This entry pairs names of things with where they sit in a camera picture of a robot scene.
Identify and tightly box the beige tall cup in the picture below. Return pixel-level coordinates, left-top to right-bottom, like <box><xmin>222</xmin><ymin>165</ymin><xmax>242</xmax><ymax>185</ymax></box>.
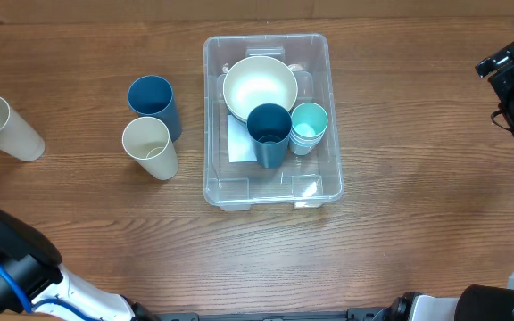
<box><xmin>121</xmin><ymin>117</ymin><xmax>179</xmax><ymax>180</ymax></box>
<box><xmin>0</xmin><ymin>97</ymin><xmax>46</xmax><ymax>161</ymax></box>

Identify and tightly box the dark blue tall cup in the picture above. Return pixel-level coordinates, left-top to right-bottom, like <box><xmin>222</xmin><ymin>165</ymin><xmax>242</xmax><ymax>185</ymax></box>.
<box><xmin>128</xmin><ymin>75</ymin><xmax>182</xmax><ymax>142</ymax></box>
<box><xmin>246</xmin><ymin>103</ymin><xmax>292</xmax><ymax>169</ymax></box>

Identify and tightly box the mint green small cup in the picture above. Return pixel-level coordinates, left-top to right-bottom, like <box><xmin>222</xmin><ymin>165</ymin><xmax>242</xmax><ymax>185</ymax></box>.
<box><xmin>291</xmin><ymin>103</ymin><xmax>328</xmax><ymax>136</ymax></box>

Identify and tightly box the light blue small cup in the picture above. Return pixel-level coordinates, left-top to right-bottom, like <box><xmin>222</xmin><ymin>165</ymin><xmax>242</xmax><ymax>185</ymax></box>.
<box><xmin>290</xmin><ymin>131</ymin><xmax>323</xmax><ymax>145</ymax></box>

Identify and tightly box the grey small cup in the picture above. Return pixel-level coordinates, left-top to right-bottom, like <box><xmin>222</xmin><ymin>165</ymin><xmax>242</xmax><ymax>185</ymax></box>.
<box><xmin>289</xmin><ymin>141</ymin><xmax>316</xmax><ymax>156</ymax></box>

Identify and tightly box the cream bowl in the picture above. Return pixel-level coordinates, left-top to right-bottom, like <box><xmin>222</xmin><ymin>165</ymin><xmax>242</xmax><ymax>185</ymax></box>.
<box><xmin>222</xmin><ymin>56</ymin><xmax>298</xmax><ymax>122</ymax></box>

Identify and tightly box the pink small cup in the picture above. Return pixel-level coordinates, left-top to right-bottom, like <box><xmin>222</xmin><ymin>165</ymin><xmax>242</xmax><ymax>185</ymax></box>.
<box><xmin>290</xmin><ymin>128</ymin><xmax>325</xmax><ymax>145</ymax></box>

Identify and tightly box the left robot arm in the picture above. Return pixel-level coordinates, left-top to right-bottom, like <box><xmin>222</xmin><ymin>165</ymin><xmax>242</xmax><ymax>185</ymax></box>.
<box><xmin>0</xmin><ymin>210</ymin><xmax>158</xmax><ymax>321</ymax></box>

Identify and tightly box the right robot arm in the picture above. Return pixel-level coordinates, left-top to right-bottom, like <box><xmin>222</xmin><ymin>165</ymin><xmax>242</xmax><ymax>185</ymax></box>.
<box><xmin>375</xmin><ymin>42</ymin><xmax>514</xmax><ymax>320</ymax></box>

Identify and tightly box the clear plastic storage bin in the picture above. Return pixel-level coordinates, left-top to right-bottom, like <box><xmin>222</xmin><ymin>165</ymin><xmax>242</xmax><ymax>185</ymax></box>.
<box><xmin>203</xmin><ymin>34</ymin><xmax>344</xmax><ymax>211</ymax></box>

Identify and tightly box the white paper label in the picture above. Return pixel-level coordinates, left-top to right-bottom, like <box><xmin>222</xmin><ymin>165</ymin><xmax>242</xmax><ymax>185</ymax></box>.
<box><xmin>227</xmin><ymin>115</ymin><xmax>256</xmax><ymax>162</ymax></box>

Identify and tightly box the left blue cable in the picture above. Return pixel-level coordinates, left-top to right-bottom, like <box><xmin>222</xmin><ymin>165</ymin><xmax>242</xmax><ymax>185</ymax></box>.
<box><xmin>0</xmin><ymin>238</ymin><xmax>102</xmax><ymax>321</ymax></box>

